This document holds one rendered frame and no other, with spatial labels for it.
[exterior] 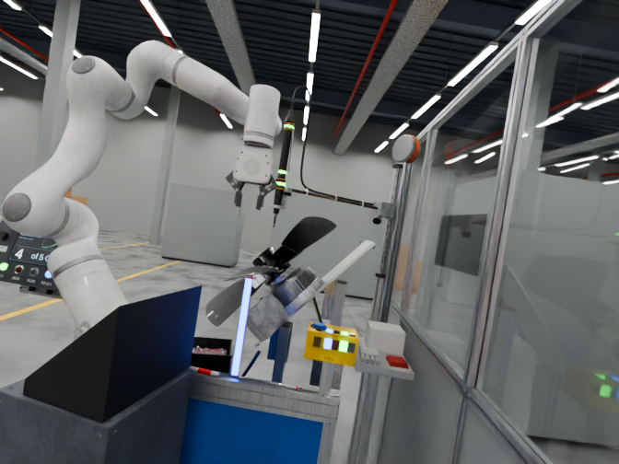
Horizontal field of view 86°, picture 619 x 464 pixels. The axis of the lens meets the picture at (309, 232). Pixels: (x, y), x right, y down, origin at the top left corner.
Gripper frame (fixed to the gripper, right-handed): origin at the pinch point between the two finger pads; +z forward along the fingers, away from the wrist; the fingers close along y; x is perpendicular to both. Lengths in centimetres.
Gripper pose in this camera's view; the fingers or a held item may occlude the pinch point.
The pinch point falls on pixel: (249, 202)
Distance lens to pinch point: 94.1
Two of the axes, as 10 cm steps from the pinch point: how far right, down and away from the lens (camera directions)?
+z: -1.5, 9.9, 0.2
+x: 0.5, -0.1, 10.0
